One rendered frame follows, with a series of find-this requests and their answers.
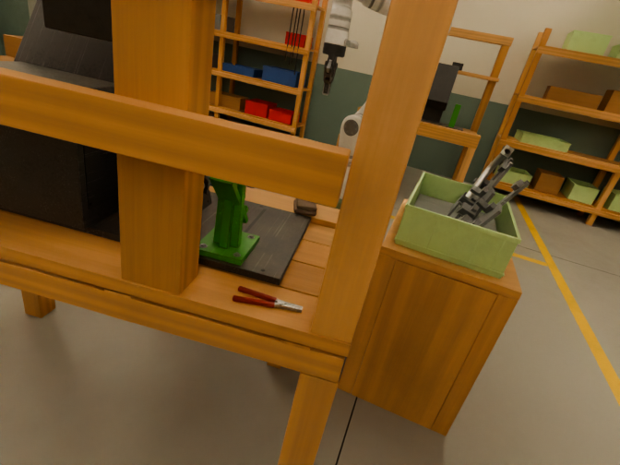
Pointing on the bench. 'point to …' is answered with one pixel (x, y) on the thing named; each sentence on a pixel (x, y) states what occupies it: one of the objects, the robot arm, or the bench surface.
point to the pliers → (265, 301)
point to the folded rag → (304, 207)
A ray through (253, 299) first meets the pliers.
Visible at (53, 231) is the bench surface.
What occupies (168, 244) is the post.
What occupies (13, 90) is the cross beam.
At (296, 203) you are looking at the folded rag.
